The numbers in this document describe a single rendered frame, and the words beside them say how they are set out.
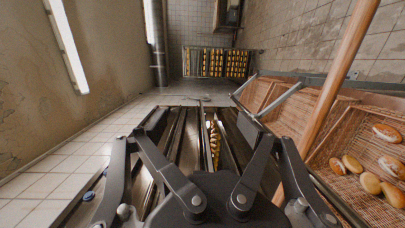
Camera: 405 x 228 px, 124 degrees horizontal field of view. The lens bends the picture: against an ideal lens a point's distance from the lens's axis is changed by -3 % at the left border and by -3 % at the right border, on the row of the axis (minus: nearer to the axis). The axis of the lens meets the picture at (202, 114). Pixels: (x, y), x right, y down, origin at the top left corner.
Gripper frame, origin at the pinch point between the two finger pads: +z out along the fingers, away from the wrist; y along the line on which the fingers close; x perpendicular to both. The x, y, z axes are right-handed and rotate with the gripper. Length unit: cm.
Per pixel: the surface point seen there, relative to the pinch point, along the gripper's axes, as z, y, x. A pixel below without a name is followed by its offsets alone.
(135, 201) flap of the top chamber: 18, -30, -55
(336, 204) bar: -4.6, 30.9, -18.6
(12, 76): 57, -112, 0
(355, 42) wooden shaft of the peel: 5.0, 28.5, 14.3
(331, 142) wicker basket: 30, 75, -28
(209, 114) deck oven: 152, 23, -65
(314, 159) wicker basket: 31, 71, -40
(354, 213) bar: -6.9, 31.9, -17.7
